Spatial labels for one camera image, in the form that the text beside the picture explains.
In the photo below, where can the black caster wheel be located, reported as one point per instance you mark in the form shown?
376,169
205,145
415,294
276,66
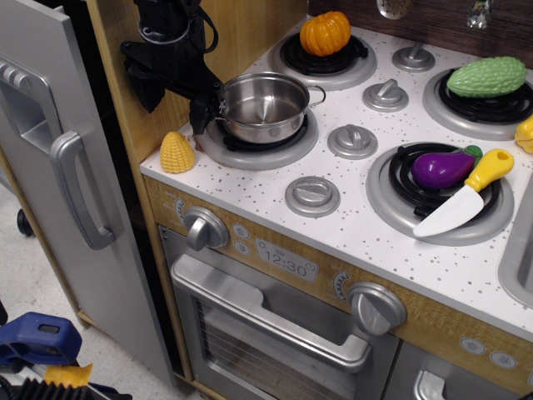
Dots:
23,225

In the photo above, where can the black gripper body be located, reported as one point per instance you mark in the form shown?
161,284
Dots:
177,65

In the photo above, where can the grey toy fridge door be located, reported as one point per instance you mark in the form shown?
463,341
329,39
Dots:
53,140

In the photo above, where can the left oven dial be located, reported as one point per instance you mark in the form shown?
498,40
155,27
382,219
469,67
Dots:
204,229

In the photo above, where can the yellow toy corn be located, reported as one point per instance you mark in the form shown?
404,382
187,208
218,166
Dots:
176,154

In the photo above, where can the grey stovetop knob upper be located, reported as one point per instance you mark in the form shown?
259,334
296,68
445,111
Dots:
386,97

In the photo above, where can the yellow toy pepper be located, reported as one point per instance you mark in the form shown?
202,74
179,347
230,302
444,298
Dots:
524,135

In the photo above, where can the oven dial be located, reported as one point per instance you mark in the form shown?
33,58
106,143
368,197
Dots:
375,309
204,229

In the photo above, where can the grey lower cabinet door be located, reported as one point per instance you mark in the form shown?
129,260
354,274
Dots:
418,374

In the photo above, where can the hanging metal ladle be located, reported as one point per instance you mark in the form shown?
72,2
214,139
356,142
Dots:
394,9

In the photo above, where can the orange toy pumpkin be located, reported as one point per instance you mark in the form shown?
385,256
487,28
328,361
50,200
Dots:
325,34

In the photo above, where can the front right stove burner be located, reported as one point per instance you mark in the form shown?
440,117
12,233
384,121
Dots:
402,203

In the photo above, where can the front left stove burner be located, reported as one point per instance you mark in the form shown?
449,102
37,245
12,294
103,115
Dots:
211,143

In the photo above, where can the grey toy sink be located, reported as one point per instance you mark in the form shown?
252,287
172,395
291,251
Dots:
515,269

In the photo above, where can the small steel pan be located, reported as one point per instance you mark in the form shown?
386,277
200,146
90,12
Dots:
266,107

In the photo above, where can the purple toy eggplant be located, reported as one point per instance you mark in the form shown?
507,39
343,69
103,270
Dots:
438,170

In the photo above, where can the grey oven door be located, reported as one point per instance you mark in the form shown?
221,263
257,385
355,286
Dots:
250,336

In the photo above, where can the grey stovetop knob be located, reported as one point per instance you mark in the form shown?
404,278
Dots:
312,197
352,142
414,59
386,97

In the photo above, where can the yellow handled toy knife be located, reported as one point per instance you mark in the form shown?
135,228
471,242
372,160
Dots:
467,202

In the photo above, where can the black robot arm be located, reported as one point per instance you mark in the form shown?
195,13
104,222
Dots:
175,37

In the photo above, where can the stove burner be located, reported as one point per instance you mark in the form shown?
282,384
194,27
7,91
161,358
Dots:
347,68
211,143
492,119
402,203

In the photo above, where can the green toy bitter gourd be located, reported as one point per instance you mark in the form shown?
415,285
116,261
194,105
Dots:
488,78

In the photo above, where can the grey stovetop knob back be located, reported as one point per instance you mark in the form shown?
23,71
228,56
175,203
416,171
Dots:
414,59

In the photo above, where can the grey fridge door handle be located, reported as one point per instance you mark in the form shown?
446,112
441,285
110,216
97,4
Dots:
82,168

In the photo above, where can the grey stovetop knob front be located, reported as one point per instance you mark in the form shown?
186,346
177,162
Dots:
312,197

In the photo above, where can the hanging metal utensil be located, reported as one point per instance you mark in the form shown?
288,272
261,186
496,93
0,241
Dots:
479,15

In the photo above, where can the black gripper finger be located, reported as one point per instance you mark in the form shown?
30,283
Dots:
145,85
203,110

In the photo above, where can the right oven dial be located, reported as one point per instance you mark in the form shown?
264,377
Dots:
375,309

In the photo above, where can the back right stove burner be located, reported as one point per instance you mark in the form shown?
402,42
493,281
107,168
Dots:
492,119

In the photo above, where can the grey stovetop knob middle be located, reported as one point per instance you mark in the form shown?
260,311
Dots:
352,142

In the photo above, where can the back left stove burner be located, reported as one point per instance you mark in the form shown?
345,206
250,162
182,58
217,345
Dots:
347,68

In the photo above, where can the yellow tape piece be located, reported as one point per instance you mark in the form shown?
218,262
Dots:
68,376

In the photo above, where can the blue clamp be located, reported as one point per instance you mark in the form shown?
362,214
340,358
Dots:
40,339

